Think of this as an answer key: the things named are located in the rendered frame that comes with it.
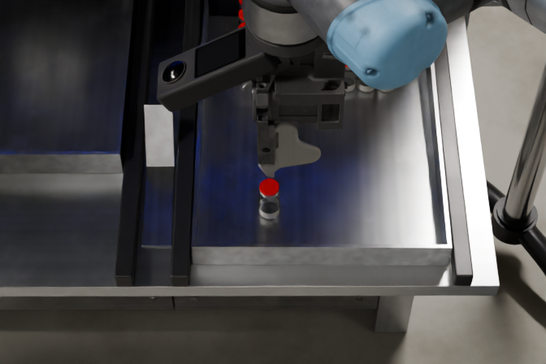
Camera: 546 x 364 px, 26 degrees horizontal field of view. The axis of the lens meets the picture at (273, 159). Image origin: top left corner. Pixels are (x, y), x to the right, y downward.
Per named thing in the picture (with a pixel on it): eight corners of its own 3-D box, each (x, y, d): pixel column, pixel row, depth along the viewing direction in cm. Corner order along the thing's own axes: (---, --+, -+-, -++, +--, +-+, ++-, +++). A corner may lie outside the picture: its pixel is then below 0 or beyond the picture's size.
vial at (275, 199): (258, 202, 125) (258, 179, 121) (279, 202, 125) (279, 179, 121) (258, 219, 124) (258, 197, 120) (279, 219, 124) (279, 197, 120)
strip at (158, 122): (149, 136, 130) (144, 103, 125) (175, 136, 130) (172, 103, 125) (141, 246, 122) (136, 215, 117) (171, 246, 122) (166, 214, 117)
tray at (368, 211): (205, 17, 141) (204, -4, 138) (424, 18, 140) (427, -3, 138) (192, 264, 121) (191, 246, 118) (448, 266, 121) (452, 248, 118)
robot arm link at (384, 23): (498, -21, 83) (404, -111, 89) (370, 45, 80) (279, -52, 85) (482, 51, 90) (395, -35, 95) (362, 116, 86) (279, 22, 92)
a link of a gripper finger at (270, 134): (274, 175, 110) (274, 109, 103) (257, 175, 110) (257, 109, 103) (274, 138, 113) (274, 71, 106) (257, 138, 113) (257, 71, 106)
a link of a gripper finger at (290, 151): (319, 197, 114) (322, 132, 107) (258, 197, 114) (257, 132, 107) (318, 173, 116) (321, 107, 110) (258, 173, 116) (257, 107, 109)
